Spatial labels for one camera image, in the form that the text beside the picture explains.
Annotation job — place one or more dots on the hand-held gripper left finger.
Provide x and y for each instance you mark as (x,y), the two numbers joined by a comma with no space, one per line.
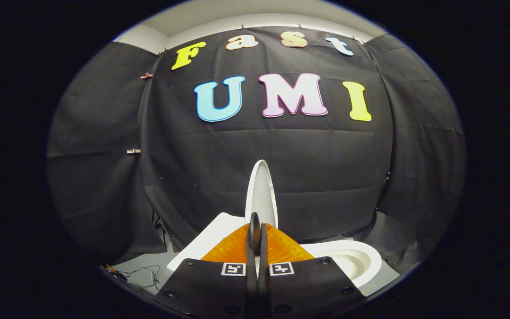
(210,288)

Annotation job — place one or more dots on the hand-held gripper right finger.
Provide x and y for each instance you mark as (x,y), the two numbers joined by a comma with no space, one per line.
(308,288)

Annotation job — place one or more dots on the white toilet lid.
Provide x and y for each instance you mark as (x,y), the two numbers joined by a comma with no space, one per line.
(261,195)

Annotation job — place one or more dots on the white toilet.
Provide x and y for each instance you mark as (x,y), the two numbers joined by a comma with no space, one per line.
(352,261)

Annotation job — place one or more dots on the black backdrop cloth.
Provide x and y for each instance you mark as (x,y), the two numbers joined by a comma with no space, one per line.
(281,155)

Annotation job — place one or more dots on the white cloth clip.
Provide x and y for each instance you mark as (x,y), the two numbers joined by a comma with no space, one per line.
(133,151)

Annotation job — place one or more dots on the reddish cloth clip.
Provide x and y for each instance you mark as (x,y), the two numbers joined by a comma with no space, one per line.
(146,75)

